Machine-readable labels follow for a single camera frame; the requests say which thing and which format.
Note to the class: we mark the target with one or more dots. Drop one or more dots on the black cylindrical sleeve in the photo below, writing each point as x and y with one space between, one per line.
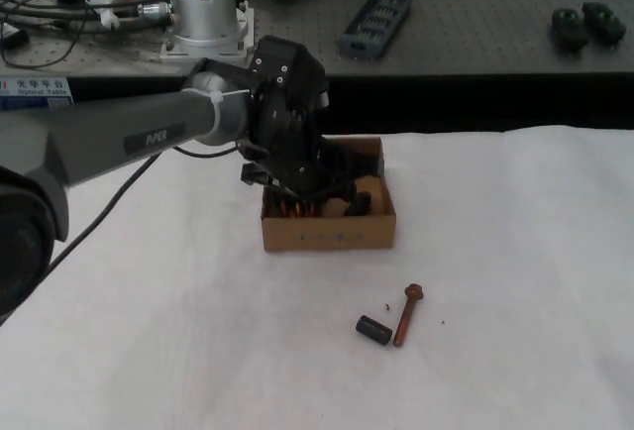
373 330

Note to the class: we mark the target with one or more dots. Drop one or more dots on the blue and white label plate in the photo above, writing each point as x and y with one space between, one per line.
37 92

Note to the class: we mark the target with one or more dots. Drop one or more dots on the black block with green dot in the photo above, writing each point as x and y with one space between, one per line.
604 23
569 28

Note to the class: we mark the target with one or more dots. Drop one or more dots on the brown cardboard box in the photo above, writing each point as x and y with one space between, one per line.
327 237

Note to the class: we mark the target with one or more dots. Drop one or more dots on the silver-white machine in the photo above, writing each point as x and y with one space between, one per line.
205 4

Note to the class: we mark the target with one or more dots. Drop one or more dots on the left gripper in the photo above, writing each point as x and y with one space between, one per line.
289 152

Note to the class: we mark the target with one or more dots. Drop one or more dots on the metal bench with holes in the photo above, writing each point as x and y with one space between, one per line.
470 29

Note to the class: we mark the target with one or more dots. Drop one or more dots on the grey-blue bit set case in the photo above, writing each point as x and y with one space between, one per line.
376 21

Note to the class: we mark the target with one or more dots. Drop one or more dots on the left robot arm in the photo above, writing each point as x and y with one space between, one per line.
124 123

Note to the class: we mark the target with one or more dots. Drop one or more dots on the white plug connector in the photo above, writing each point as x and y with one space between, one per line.
103 1

